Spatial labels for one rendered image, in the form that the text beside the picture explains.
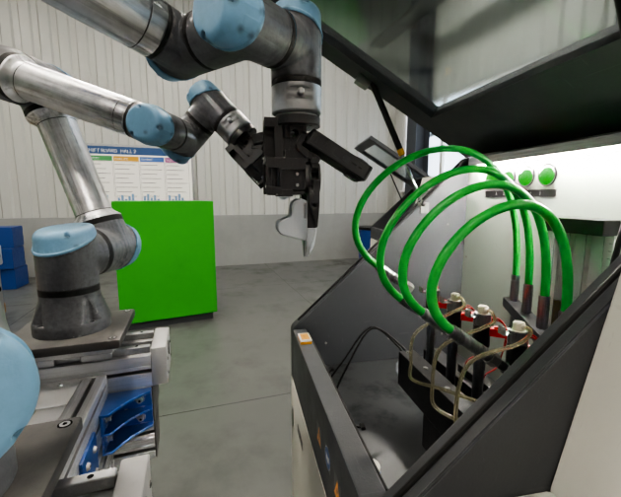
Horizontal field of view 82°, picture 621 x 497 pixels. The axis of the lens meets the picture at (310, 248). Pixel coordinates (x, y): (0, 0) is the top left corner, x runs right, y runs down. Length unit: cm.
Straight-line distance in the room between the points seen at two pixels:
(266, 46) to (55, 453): 54
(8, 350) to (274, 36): 42
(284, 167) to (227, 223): 663
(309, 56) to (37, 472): 60
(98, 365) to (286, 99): 69
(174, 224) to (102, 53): 433
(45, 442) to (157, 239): 339
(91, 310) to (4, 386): 62
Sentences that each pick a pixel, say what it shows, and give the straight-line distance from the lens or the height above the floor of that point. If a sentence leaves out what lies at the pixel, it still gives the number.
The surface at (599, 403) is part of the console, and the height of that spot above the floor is 110.
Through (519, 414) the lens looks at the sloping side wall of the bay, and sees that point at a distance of 51.
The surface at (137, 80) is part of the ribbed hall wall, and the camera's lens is 743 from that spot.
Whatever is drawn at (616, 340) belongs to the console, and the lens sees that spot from 53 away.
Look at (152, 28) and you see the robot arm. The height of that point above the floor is 154.
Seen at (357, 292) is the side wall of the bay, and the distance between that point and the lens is 108.
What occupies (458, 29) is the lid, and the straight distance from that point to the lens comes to 83.
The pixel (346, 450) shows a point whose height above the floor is 95.
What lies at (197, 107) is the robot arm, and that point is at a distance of 90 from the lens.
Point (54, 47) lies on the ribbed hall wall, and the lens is 779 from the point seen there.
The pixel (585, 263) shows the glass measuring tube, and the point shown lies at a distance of 89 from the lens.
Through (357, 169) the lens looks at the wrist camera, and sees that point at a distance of 56.
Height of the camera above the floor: 133
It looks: 8 degrees down
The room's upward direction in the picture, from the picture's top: straight up
